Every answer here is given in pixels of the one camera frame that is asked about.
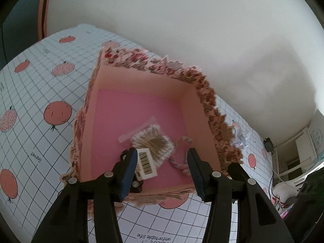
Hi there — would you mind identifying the beige braided rope coil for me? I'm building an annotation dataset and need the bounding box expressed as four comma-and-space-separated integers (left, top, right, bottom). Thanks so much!
169, 136, 193, 176

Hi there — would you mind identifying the desktop with checked fruit tablecloth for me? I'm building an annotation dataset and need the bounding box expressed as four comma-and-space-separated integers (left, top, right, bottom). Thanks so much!
0, 24, 275, 243

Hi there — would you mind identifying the white plastic lattice basket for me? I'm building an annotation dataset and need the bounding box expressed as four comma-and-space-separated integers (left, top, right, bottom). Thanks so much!
272, 162, 324, 203

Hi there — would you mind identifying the white shelf unit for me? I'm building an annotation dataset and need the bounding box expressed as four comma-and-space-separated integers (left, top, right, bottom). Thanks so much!
273, 109, 324, 183

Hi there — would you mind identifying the black cable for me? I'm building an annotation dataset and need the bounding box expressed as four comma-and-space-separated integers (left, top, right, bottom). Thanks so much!
270, 169, 281, 200

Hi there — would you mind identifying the clear bag of cotton swabs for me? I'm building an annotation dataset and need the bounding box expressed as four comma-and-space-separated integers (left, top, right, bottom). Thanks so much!
118, 116, 176, 169

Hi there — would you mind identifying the black toy car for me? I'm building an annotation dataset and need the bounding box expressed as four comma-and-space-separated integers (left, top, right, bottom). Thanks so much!
119, 150, 145, 193

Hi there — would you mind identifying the pink floral storage box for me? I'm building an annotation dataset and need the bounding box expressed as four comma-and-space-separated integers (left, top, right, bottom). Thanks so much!
60, 42, 244, 209

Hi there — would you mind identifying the pink upright board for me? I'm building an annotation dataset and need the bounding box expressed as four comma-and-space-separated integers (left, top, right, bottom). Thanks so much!
37, 0, 53, 41

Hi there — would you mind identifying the black power adapter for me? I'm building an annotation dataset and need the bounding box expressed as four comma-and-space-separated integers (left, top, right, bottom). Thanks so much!
263, 137, 274, 154

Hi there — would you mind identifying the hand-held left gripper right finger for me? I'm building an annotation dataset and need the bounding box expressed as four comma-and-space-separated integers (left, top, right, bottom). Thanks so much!
187, 147, 295, 243

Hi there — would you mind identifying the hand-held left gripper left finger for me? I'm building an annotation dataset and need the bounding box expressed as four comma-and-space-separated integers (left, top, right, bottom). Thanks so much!
32, 147, 138, 243

